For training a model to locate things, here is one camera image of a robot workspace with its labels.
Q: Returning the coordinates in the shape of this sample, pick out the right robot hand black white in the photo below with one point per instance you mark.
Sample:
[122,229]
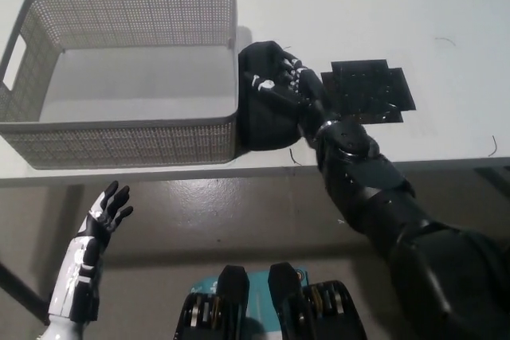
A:
[308,97]

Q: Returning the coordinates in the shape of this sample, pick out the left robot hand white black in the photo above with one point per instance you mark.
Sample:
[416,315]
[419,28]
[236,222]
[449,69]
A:
[79,268]

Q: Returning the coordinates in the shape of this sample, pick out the black cloth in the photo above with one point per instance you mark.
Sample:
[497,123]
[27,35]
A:
[263,129]

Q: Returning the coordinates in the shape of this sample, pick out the black tape patch on table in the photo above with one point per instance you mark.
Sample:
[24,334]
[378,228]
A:
[366,89]

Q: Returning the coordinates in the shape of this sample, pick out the black slanted rod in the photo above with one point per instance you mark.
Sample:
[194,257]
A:
[20,292]

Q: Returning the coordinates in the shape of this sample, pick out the grey perforated plastic basket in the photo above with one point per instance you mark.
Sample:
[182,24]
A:
[135,77]

